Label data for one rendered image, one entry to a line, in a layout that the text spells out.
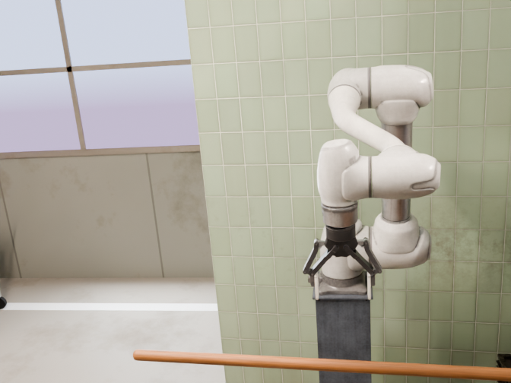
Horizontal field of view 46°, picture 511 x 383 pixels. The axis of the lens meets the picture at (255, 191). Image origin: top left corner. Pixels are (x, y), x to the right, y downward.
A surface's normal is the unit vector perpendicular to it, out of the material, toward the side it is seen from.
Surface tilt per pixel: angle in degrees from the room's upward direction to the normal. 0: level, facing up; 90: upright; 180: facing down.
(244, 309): 90
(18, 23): 90
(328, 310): 90
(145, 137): 90
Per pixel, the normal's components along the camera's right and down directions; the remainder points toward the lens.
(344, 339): -0.14, 0.32
